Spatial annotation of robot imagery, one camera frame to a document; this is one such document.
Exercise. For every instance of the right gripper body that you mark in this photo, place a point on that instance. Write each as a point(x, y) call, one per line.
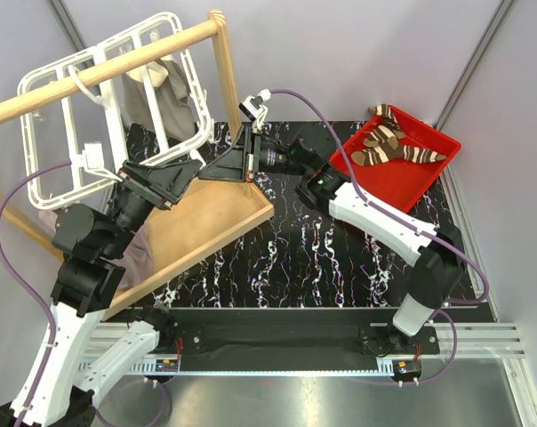
point(254, 157)

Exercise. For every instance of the red plastic tray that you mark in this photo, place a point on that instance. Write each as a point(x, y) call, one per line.
point(400, 183)

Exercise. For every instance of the brown striped sock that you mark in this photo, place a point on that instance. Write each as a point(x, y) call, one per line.
point(413, 154)
point(380, 146)

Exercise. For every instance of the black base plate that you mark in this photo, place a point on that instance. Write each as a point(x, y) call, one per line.
point(270, 341)

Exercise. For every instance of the grey beige hanging sock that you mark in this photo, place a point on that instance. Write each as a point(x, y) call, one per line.
point(171, 88)

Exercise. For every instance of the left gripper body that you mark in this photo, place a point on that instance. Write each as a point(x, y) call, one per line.
point(149, 192)

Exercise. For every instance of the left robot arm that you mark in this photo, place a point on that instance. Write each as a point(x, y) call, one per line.
point(55, 392)

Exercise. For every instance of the brown striped sock right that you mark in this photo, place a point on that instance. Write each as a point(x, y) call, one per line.
point(413, 154)

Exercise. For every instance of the white plastic sock hanger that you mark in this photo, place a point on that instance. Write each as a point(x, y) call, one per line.
point(129, 40)

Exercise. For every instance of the aluminium rail frame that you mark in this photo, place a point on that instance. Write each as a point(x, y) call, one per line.
point(462, 334)

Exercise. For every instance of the lilac sock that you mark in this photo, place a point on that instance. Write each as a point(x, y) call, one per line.
point(135, 258)

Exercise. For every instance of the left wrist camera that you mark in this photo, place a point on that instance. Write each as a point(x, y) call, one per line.
point(91, 160)

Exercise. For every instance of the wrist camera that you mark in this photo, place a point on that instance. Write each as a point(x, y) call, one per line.
point(91, 160)
point(254, 108)

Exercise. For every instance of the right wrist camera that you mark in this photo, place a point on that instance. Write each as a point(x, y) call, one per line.
point(254, 108)

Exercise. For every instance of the brown striped sock left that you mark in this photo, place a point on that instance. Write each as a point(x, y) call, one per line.
point(380, 146)

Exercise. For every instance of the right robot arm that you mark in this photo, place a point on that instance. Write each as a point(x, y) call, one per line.
point(437, 269)

